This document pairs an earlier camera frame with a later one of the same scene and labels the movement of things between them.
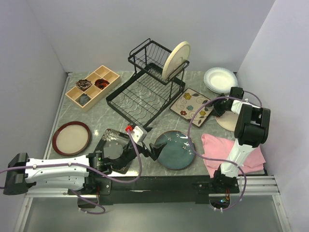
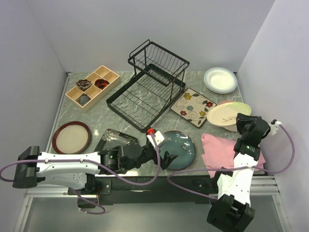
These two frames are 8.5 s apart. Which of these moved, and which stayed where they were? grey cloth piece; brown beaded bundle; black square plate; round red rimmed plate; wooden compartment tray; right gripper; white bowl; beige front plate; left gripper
Moved: right gripper; left gripper; beige front plate
Stayed: grey cloth piece; brown beaded bundle; white bowl; round red rimmed plate; wooden compartment tray; black square plate
